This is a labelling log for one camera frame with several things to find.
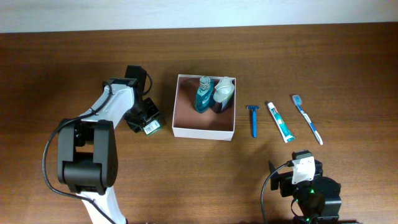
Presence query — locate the green white soap box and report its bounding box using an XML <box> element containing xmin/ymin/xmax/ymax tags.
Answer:
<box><xmin>143</xmin><ymin>119</ymin><xmax>162</xmax><ymax>136</ymax></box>

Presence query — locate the white teal toothpaste tube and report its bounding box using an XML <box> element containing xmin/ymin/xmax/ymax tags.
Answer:
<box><xmin>267</xmin><ymin>102</ymin><xmax>295</xmax><ymax>143</ymax></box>

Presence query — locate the teal mouthwash bottle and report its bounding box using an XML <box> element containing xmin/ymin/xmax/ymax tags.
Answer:
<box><xmin>195</xmin><ymin>76</ymin><xmax>214</xmax><ymax>113</ymax></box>

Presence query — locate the blue white toothbrush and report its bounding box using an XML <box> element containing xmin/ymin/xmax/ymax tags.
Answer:
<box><xmin>292</xmin><ymin>95</ymin><xmax>323</xmax><ymax>145</ymax></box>

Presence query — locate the blue disposable razor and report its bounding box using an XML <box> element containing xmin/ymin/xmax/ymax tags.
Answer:
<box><xmin>246</xmin><ymin>105</ymin><xmax>260</xmax><ymax>138</ymax></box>

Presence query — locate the clear pump soap bottle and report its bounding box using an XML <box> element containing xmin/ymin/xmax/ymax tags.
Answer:
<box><xmin>212</xmin><ymin>77</ymin><xmax>235</xmax><ymax>113</ymax></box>

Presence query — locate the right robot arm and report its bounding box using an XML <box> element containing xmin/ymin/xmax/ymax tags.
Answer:
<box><xmin>266</xmin><ymin>150</ymin><xmax>342</xmax><ymax>224</ymax></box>

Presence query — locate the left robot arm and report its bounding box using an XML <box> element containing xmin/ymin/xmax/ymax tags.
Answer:
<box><xmin>56</xmin><ymin>65</ymin><xmax>162</xmax><ymax>223</ymax></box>

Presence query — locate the white cardboard box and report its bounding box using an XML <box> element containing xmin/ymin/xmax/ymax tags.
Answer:
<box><xmin>172</xmin><ymin>74</ymin><xmax>237</xmax><ymax>141</ymax></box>

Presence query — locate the right black cable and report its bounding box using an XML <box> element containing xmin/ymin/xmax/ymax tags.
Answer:
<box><xmin>260</xmin><ymin>162</ymin><xmax>294</xmax><ymax>224</ymax></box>

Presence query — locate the black cable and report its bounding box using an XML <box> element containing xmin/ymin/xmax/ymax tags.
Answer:
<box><xmin>260</xmin><ymin>162</ymin><xmax>294</xmax><ymax>224</ymax></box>
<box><xmin>42</xmin><ymin>72</ymin><xmax>154</xmax><ymax>224</ymax></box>

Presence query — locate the left black cable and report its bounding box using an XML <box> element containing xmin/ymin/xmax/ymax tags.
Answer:
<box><xmin>42</xmin><ymin>72</ymin><xmax>154</xmax><ymax>224</ymax></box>

